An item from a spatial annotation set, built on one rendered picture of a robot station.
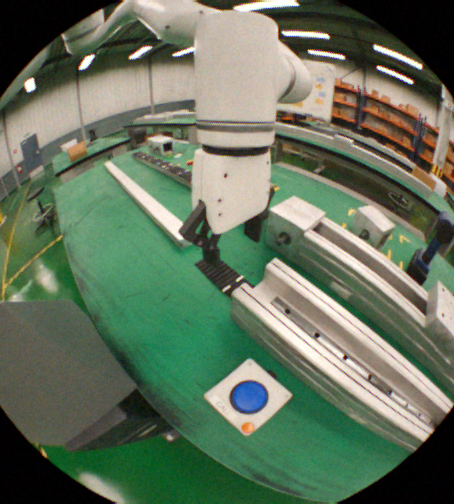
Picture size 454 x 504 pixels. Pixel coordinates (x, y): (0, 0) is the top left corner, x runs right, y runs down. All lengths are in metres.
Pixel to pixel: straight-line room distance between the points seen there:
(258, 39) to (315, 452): 0.50
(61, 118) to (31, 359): 10.99
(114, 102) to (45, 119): 3.89
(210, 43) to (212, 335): 0.38
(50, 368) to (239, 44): 0.32
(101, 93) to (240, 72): 11.41
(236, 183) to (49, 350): 0.24
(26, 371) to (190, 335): 0.27
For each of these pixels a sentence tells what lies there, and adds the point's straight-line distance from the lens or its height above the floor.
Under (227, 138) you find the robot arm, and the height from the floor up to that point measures 1.06.
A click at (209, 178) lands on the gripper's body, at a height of 1.01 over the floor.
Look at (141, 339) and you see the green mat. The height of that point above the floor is 0.78.
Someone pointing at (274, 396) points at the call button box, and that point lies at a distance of 0.26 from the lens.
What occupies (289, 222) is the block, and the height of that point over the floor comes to 0.87.
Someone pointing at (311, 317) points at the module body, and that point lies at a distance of 0.32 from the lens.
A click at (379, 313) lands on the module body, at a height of 0.81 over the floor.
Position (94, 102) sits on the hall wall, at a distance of 11.37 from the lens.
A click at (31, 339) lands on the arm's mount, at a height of 1.00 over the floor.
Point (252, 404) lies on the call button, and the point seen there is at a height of 0.85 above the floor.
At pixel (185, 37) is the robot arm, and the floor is 1.21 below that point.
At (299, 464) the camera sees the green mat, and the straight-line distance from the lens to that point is 0.36.
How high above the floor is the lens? 1.10
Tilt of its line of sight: 45 degrees down
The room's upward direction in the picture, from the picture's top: straight up
